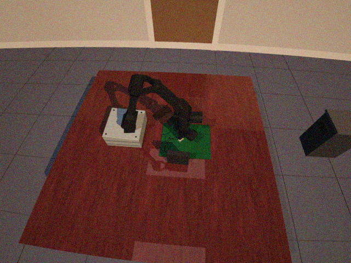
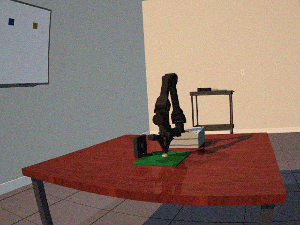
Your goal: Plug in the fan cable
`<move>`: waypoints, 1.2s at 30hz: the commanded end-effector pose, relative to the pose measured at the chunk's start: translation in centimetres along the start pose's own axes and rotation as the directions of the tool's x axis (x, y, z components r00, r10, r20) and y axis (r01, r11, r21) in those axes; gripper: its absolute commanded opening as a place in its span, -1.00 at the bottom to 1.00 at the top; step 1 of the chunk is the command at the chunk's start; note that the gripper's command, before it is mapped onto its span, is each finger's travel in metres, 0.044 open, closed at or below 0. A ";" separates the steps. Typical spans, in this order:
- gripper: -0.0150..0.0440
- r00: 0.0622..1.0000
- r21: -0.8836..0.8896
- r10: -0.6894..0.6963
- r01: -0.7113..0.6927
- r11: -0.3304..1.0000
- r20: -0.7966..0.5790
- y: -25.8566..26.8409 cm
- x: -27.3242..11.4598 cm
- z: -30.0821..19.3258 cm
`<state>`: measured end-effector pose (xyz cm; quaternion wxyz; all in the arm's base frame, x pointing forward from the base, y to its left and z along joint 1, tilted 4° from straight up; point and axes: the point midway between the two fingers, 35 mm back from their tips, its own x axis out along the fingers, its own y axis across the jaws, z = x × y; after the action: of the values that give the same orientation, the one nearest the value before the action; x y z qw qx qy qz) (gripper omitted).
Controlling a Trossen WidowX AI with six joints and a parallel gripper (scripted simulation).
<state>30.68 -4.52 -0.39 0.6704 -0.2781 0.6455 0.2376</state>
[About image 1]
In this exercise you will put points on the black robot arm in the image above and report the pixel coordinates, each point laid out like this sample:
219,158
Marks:
182,109

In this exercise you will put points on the green circuit board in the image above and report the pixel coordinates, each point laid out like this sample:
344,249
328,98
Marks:
199,148

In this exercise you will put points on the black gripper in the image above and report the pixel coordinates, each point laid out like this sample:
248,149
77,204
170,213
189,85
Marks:
186,132

